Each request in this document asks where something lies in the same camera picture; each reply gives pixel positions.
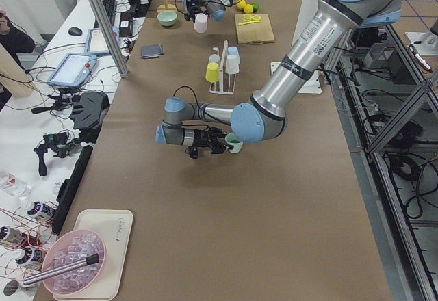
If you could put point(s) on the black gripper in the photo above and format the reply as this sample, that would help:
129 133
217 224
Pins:
200 139
192 8

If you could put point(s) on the pink plastic cup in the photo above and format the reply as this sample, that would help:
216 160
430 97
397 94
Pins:
201 23

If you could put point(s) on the green plastic cup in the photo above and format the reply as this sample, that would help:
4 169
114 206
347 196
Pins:
234 144

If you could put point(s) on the grey plastic cup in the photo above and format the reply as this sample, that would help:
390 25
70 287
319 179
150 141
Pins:
214 58

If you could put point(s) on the light blue plastic cup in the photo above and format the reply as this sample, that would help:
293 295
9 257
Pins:
233 50

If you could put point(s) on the yellow plastic cup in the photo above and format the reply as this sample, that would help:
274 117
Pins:
212 72

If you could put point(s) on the white plastic cup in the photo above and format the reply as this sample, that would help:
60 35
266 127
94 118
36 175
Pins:
232 64

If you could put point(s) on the mint green bowl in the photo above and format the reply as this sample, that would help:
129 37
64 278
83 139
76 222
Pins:
167 18

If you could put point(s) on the yellow plastic knife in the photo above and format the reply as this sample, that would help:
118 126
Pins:
248 22

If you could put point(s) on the green lime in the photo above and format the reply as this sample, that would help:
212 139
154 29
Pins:
255 7

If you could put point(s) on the grey folded cloth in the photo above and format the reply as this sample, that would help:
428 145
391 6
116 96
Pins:
151 51

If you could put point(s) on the wooden cutting board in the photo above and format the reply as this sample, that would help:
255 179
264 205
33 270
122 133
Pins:
254 33

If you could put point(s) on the black keyboard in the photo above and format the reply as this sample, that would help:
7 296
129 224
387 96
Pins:
110 9

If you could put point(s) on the blue teach pendant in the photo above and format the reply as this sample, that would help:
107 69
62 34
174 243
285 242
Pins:
73 70
95 42

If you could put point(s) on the black computer mouse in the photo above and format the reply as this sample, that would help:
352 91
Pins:
75 31

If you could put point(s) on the pink bowl of ice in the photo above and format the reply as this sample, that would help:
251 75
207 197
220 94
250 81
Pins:
74 246

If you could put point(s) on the clear plastic bottle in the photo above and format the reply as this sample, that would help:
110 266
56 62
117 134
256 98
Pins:
14 186

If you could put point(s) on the white wire cup rack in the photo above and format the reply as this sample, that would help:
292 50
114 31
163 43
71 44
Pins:
226 83

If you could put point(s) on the aluminium frame post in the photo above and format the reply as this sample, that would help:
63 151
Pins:
108 34

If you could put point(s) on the metal scoop handle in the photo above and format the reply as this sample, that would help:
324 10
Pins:
91 260

